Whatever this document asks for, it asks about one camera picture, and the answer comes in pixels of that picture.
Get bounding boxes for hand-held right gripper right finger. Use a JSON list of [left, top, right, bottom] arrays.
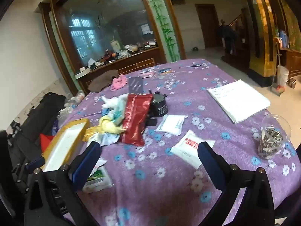
[[198, 142, 275, 226]]

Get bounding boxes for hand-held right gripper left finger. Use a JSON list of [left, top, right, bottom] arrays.
[[24, 141, 102, 226]]

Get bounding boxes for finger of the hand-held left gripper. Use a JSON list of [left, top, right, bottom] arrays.
[[26, 156, 46, 171]]

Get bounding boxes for white packet with red label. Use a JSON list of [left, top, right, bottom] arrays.
[[170, 130, 216, 170]]

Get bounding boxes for gold cardboard box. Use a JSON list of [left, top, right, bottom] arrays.
[[42, 118, 91, 173]]

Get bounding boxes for yellow snack packet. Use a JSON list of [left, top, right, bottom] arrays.
[[100, 116, 126, 135]]

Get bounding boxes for white soft wipes packet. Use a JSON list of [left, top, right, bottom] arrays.
[[155, 114, 187, 136]]

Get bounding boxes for red foil packet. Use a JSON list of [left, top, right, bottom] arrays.
[[118, 93, 154, 147]]

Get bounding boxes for green and white tissue pack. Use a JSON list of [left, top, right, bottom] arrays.
[[82, 159, 114, 194]]

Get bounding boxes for red cloth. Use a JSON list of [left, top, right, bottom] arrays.
[[39, 133, 55, 156]]

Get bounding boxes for yellow plastic bag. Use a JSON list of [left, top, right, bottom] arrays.
[[82, 126, 104, 143]]

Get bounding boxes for long black bag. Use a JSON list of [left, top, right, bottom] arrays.
[[7, 92, 67, 170]]

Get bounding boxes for purple floral tablecloth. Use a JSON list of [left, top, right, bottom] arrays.
[[55, 59, 299, 226]]

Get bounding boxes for clear cup of sunflower seeds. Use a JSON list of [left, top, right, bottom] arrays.
[[257, 114, 292, 160]]

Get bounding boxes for white crumpled plastic bag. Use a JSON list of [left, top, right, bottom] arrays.
[[101, 93, 129, 114]]

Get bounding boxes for white notebook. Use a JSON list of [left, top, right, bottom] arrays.
[[207, 79, 271, 124]]

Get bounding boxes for black electric motor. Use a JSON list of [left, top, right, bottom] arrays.
[[150, 90, 169, 118]]

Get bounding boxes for brown cloth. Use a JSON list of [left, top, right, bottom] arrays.
[[87, 69, 119, 93]]

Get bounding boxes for pink cloth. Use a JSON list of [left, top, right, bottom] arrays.
[[111, 74, 128, 91]]

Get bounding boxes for grey metal phone stand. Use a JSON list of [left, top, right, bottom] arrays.
[[128, 77, 144, 95]]

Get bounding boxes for pink face mask pack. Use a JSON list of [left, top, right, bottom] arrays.
[[138, 69, 156, 79]]

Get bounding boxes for broom with dustpan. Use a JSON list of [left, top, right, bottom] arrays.
[[270, 45, 290, 97]]

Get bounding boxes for wooden glass cabinet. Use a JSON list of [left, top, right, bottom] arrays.
[[38, 0, 188, 95]]

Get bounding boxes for golden wooden partition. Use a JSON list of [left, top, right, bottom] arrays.
[[235, 0, 279, 86]]

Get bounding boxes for wooden staircase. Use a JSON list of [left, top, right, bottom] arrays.
[[220, 7, 251, 69]]

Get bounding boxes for brown wooden door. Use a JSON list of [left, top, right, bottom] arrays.
[[195, 4, 220, 49]]

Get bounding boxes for bamboo painted panel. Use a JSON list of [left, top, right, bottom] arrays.
[[145, 0, 182, 63]]

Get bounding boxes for blue bottle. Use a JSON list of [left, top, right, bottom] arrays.
[[279, 29, 290, 49]]

